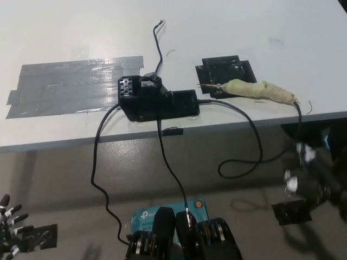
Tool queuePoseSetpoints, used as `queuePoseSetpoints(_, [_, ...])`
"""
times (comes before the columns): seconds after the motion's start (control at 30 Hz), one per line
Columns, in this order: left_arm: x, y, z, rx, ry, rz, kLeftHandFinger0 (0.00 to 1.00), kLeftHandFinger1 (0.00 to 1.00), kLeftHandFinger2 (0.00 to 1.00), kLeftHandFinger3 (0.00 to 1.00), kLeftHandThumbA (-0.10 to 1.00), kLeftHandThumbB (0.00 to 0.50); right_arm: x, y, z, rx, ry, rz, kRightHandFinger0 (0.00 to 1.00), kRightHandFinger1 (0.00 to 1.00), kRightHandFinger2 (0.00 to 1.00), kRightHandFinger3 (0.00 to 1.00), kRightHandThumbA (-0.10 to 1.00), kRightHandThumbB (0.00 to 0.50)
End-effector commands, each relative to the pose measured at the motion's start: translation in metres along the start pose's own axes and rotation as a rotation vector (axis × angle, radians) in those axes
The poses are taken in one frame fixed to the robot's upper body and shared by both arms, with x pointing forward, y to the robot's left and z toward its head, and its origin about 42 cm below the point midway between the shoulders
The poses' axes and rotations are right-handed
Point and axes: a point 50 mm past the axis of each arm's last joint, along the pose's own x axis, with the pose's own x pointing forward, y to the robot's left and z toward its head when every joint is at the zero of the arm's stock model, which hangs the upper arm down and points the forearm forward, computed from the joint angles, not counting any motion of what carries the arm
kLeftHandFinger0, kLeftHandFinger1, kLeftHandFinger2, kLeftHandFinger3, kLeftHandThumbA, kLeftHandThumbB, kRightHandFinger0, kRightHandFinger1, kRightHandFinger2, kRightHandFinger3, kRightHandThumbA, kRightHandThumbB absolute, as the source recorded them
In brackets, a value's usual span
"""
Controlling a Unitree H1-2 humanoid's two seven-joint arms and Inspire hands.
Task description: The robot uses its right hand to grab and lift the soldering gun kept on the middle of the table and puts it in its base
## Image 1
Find grey duct tape patch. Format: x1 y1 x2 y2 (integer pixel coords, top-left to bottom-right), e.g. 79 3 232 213
5 56 144 120

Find black soldering station base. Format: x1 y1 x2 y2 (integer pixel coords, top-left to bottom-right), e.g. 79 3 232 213
118 72 201 123

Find black square printed holder plate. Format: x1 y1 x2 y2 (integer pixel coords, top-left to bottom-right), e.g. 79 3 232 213
195 55 258 99

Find black soldering iron cable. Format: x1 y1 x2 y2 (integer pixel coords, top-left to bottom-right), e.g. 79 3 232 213
198 99 303 179

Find right robot hand black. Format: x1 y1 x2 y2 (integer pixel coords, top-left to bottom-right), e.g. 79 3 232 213
281 129 347 217

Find teal router box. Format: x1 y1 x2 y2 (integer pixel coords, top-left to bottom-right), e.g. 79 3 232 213
130 199 212 236

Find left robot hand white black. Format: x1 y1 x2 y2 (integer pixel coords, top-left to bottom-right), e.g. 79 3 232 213
0 193 36 259

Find black robot torso blocks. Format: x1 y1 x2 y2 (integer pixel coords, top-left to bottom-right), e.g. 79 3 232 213
125 206 243 260

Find thin black frayed-end cable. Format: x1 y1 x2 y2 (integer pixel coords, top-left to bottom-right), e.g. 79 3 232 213
152 18 195 225

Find small black tape strip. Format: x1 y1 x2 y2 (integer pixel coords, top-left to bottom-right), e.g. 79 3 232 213
162 127 184 137

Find black power cable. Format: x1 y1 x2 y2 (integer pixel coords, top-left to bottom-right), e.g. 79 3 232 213
90 104 132 246

